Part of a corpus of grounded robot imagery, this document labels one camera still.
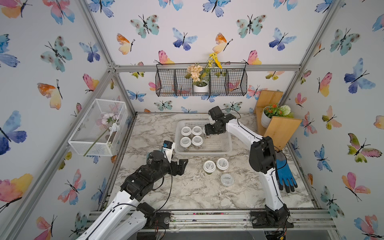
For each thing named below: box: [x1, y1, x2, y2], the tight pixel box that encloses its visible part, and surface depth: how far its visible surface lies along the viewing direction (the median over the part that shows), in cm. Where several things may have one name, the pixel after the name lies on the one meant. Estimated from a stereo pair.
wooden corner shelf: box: [254, 90, 302, 151], surface depth 88 cm
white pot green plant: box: [261, 103, 295, 128], surface depth 93 cm
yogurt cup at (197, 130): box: [191, 126, 203, 136], surface depth 101 cm
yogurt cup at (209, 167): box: [203, 160, 217, 175], surface depth 86 cm
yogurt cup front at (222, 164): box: [216, 157, 229, 172], surface depth 88 cm
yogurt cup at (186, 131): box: [181, 126, 192, 136], surface depth 101 cm
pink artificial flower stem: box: [83, 112, 120, 157], surface depth 75 cm
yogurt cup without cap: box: [220, 173, 234, 187], surface depth 84 cm
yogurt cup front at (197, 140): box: [191, 135, 204, 147], surface depth 97 cm
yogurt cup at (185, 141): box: [179, 136, 192, 148], surface depth 97 cm
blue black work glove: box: [275, 150, 298, 193], surface depth 88 cm
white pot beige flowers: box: [185, 53, 223, 93], surface depth 86 cm
